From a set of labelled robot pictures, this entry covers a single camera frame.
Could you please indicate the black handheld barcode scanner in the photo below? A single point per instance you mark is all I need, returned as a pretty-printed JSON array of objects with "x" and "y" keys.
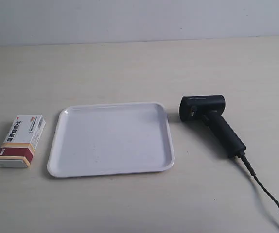
[{"x": 209, "y": 109}]

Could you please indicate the white and red medicine box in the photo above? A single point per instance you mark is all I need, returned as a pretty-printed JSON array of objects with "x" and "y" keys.
[{"x": 18, "y": 148}]

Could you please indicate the white plastic tray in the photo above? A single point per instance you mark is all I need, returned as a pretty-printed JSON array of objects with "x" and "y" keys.
[{"x": 111, "y": 139}]

